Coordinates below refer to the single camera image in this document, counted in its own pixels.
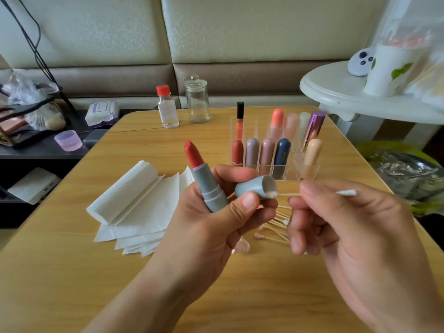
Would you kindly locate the beige padded backrest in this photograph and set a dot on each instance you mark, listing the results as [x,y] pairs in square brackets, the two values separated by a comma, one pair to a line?
[270,27]

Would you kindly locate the crumpled clear plastic bag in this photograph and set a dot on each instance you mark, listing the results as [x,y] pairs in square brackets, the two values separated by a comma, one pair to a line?
[28,86]

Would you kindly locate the red lipstick mauve tube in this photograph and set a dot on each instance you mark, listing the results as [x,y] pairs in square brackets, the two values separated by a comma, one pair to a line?
[252,152]

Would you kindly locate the grey-blue lipstick cap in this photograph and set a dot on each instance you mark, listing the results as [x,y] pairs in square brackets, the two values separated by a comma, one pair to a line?
[255,186]

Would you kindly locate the pink tray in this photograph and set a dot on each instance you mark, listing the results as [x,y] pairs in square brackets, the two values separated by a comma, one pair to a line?
[5,125]

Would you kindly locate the red lipstick dusty pink tube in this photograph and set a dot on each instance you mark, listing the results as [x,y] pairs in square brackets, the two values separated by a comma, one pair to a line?
[267,154]

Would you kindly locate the white round side table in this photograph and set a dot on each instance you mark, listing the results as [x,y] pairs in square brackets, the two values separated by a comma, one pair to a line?
[333,86]

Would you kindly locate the red lipstick grey-blue tube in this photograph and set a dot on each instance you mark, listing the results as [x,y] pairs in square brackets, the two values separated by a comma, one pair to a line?
[205,180]

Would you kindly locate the person's left forearm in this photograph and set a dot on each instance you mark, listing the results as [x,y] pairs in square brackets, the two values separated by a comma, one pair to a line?
[128,315]

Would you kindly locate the white mug green leaf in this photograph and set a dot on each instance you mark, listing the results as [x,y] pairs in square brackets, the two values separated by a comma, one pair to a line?
[388,69]

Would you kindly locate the black low shelf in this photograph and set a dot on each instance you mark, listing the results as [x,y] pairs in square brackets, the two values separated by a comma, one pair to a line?
[41,159]

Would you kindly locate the clear bottle red cap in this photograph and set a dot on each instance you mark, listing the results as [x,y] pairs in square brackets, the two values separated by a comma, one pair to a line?
[167,107]

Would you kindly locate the red lipstick navy tube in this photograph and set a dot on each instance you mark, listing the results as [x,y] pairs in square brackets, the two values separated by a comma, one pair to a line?
[281,157]

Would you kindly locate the clear acrylic lipstick organizer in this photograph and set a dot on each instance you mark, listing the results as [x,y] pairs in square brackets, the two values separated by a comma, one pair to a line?
[305,145]

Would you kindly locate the stack of white tissues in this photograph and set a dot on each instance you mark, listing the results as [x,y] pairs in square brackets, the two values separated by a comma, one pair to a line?
[139,204]

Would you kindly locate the glass jar with lid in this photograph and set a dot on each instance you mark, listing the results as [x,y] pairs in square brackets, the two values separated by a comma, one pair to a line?
[197,100]

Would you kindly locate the white power bank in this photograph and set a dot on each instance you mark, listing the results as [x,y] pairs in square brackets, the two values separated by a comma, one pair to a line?
[33,186]

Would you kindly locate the white panda figure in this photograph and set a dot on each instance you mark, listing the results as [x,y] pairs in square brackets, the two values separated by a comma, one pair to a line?
[361,61]

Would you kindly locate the person's right hand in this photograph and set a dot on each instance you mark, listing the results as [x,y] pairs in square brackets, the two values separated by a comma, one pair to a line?
[371,253]

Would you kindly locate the person's left hand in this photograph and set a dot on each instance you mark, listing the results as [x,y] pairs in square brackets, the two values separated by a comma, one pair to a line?
[201,242]

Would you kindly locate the wet wipes pack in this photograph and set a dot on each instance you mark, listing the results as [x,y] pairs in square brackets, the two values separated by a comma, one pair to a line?
[102,113]

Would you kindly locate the yellow-green bin with bag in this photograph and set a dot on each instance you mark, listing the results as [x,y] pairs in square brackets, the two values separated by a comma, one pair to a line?
[406,173]

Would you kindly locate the small purple plastic cup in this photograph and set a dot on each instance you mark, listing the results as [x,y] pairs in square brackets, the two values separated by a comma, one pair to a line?
[68,140]

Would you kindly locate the white tissue sheet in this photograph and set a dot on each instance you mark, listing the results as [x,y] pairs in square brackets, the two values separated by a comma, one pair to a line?
[241,244]

